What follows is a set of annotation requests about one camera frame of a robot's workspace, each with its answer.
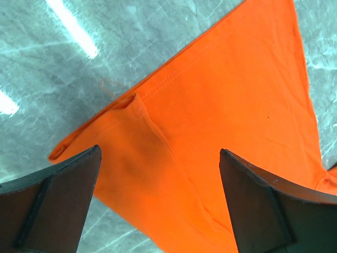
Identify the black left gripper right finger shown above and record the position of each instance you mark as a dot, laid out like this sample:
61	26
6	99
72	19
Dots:
271	214

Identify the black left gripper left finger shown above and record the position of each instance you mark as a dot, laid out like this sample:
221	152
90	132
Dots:
45	211

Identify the orange t shirt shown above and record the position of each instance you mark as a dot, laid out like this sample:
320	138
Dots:
241	86

